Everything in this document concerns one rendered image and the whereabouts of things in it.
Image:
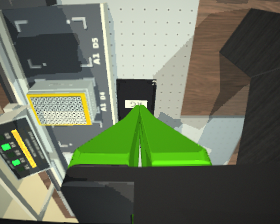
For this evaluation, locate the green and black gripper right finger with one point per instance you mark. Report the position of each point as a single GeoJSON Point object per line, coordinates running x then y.
{"type": "Point", "coordinates": [162, 145]}

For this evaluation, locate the yellow tip rack with grey top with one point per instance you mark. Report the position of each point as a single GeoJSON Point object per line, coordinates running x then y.
{"type": "Point", "coordinates": [63, 102]}

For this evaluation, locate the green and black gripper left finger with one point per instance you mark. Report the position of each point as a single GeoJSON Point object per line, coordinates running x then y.
{"type": "Point", "coordinates": [118, 144]}

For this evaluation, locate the black square pad with rg label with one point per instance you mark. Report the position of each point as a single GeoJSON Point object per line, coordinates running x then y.
{"type": "Point", "coordinates": [131, 92]}

